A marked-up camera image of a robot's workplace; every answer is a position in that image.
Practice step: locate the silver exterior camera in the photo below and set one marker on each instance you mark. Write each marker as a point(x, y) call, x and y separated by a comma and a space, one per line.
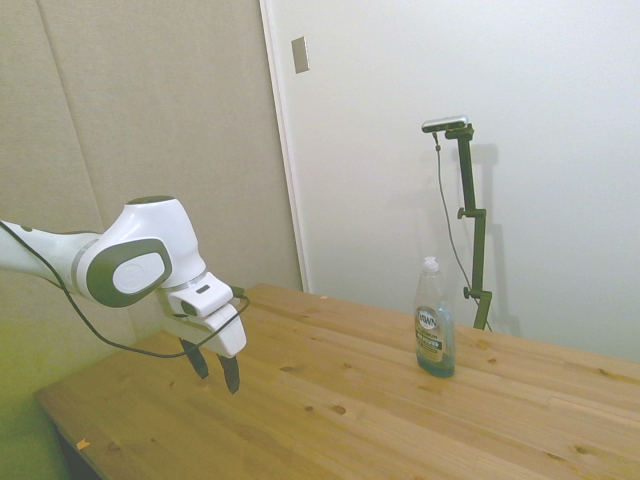
point(445, 123)

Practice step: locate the clear dish soap bottle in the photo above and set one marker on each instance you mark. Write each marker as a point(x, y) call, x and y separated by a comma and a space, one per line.
point(434, 330)

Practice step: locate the white door frame trim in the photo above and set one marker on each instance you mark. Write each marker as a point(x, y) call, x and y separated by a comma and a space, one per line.
point(285, 150)

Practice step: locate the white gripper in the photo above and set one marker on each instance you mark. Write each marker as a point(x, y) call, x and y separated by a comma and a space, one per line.
point(226, 334)

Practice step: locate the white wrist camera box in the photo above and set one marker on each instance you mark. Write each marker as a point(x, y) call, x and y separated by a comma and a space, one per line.
point(200, 295)

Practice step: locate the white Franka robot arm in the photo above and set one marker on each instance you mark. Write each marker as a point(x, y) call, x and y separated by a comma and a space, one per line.
point(140, 235)

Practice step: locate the dark green camera stand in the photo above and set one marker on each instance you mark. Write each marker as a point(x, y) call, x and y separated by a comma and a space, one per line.
point(474, 225)

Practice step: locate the grey wall switch plate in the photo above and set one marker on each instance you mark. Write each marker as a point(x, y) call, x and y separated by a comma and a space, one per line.
point(300, 55)

